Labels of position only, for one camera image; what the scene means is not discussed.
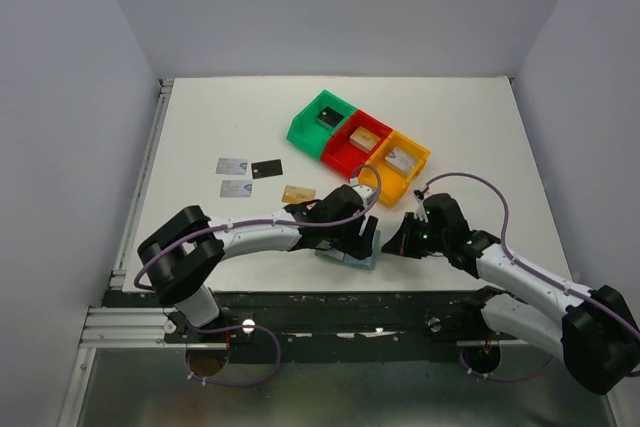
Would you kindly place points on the grey-green card holder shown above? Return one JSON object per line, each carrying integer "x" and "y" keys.
{"x": 332, "y": 255}

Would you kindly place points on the yellow plastic bin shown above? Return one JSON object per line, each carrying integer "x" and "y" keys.
{"x": 395, "y": 181}

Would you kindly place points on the tan card in red bin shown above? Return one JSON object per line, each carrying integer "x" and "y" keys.
{"x": 364, "y": 139}

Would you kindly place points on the blue card sleeve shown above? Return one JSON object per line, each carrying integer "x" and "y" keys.
{"x": 368, "y": 263}

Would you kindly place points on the aluminium side rail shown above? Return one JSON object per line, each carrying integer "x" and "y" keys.
{"x": 131, "y": 327}

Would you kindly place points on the tan gold credit card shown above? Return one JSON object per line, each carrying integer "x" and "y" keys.
{"x": 297, "y": 195}

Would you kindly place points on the silver VIP credit card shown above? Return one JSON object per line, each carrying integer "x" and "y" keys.
{"x": 231, "y": 166}

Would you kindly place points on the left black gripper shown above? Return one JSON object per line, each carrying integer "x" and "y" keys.
{"x": 357, "y": 246}

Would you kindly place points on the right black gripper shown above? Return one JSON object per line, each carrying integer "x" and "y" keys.
{"x": 401, "y": 243}

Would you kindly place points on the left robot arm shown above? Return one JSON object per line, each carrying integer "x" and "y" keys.
{"x": 179, "y": 257}

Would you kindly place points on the black credit card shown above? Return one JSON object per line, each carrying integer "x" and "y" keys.
{"x": 266, "y": 169}

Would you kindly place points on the green plastic bin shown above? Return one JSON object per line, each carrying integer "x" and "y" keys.
{"x": 306, "y": 133}

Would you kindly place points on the black card in green bin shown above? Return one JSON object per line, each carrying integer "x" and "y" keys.
{"x": 329, "y": 118}

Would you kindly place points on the white card in yellow bin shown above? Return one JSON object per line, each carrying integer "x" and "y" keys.
{"x": 400, "y": 161}

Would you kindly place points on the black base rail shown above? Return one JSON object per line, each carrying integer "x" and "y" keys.
{"x": 335, "y": 327}

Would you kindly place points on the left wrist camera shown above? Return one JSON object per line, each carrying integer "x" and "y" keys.
{"x": 365, "y": 192}

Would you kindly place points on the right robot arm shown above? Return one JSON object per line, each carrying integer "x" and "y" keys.
{"x": 592, "y": 331}

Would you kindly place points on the red plastic bin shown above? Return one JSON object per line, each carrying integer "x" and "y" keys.
{"x": 341, "y": 155}

